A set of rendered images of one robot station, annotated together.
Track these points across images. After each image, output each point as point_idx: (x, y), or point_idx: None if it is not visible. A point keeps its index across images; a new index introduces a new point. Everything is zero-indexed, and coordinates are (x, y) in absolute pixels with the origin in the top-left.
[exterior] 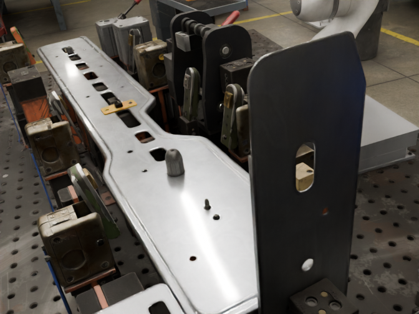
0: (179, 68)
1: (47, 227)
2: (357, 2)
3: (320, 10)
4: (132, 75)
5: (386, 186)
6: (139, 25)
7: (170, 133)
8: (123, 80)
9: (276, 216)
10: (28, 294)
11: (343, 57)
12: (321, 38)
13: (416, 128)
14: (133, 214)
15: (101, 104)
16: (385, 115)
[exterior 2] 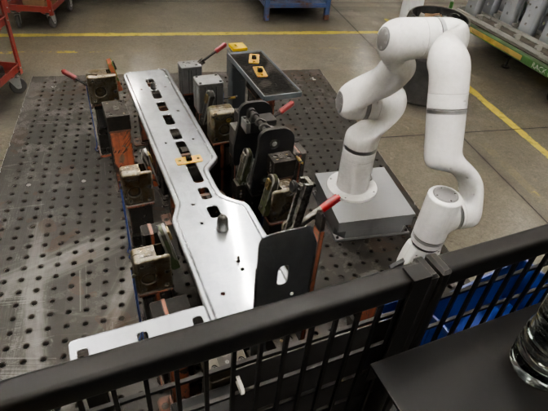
0: (240, 139)
1: (137, 258)
2: (385, 113)
3: (355, 115)
4: (202, 125)
5: (378, 253)
6: (215, 85)
7: (223, 192)
8: (194, 131)
9: (265, 293)
10: (101, 285)
11: (306, 234)
12: (295, 228)
13: (413, 212)
14: (190, 255)
15: (175, 154)
16: (394, 196)
